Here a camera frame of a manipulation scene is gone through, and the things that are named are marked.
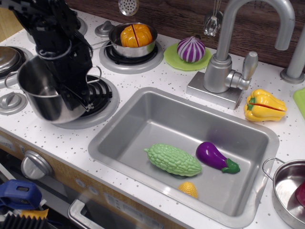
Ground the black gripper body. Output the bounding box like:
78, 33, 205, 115
36, 35, 92, 100

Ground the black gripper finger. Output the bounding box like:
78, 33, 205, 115
80, 98, 93, 112
58, 89, 82, 111

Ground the tall steel pot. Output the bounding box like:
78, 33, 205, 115
16, 56, 101, 124

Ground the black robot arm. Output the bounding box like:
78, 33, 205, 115
0, 0, 93, 111

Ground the back right stove burner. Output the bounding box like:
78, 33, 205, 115
99, 42, 163, 74

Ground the steel pot at right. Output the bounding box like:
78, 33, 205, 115
262, 157, 305, 229

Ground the red toy in pot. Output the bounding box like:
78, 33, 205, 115
295, 182, 305, 207

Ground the grey knob back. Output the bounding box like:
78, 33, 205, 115
95, 21, 114, 38

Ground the grey knob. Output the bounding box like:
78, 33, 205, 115
95, 21, 114, 38
0, 92, 28, 115

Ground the small steel saucepan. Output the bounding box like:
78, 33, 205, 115
98, 22, 158, 58

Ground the grey knob front left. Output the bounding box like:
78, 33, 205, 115
0, 92, 28, 115

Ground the steel lid on left burner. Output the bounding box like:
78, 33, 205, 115
0, 46, 23, 74

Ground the orange toy pumpkin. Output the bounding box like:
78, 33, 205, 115
120, 24, 153, 48

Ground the silver oven dial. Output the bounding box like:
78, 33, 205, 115
21, 150, 53, 180

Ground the hanging perforated steel ladle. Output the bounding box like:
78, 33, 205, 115
118, 0, 140, 17

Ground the green plastic plate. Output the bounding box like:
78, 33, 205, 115
163, 43, 212, 71

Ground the green toy bitter gourd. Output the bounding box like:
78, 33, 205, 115
144, 144, 202, 177

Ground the blue clamp tool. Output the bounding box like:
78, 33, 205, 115
0, 179, 42, 210

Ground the yellow cloth piece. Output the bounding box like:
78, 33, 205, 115
20, 209, 49, 219

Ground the purple striped toy onion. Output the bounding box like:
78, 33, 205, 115
176, 36, 205, 63

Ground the purple toy eggplant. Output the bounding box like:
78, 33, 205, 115
196, 142, 240, 174

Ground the yellow toy corn piece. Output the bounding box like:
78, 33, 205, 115
177, 182, 198, 199

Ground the silver toy faucet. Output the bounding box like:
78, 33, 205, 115
186, 0, 295, 110

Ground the grey sink basin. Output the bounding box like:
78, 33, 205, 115
88, 87, 279, 228

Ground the hanging clear plastic spoon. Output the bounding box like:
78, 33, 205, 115
203, 0, 224, 37

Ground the yellow toy bell pepper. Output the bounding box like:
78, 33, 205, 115
244, 89, 287, 122

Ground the green tray edge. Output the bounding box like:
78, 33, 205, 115
293, 88, 305, 119

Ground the silver oven door handle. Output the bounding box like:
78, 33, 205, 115
67, 199, 124, 229

